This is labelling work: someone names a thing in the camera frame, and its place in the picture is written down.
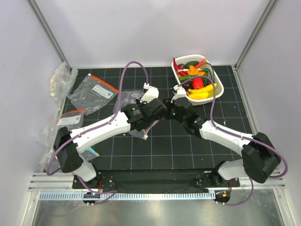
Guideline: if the clear pink-dotted zip bag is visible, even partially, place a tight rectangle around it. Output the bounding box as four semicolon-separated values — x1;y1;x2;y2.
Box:
113;90;158;140

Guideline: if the yellow toy banana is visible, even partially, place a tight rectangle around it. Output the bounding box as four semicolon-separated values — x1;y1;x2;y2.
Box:
188;84;214;94

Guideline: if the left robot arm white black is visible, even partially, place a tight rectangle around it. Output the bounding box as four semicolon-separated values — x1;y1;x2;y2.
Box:
53;98;167;188

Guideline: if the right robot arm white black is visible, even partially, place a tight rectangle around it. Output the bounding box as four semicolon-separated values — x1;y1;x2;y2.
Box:
164;97;281;186

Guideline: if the orange-zip bag upper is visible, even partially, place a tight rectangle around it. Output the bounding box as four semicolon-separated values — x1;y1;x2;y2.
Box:
68;74;119;115

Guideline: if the orange-zip bag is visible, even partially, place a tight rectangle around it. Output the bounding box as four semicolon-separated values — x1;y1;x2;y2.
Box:
68;74;119;115
35;109;87;149

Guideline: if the blue-zip clear bag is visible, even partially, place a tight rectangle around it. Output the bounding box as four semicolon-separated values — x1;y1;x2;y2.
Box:
81;147;100;161

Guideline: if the orange-zip bag lower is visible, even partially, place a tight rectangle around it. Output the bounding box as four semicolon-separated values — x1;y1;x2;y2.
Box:
35;109;87;149

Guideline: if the white perforated plastic basket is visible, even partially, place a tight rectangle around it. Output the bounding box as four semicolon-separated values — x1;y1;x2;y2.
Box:
171;55;224;105

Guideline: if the red toy strawberry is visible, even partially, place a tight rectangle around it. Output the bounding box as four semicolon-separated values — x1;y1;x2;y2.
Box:
191;78;204;89

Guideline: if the orange toy bell pepper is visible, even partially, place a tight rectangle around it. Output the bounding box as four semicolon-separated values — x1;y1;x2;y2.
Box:
187;65;206;76

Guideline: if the red toy chili pepper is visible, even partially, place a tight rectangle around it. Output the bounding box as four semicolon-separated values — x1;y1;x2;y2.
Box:
173;58;180;71

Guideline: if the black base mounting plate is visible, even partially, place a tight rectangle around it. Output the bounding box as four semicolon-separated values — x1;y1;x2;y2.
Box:
87;169;240;194

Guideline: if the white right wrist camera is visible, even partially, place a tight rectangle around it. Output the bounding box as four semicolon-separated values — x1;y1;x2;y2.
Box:
171;85;186;103

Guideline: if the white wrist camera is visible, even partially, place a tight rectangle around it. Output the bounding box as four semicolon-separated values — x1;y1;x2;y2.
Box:
171;85;186;103
140;83;159;103

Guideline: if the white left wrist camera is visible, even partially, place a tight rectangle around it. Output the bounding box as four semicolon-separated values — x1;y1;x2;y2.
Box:
140;83;159;103

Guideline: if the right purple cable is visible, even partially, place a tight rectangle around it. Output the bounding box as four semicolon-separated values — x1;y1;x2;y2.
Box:
175;75;289;207

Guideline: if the perforated aluminium rail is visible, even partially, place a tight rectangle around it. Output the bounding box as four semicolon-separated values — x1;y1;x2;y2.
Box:
39;190;215;201

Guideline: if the crumpled clear bag at wall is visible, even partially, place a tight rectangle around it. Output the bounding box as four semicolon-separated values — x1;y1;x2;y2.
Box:
50;62;78;101

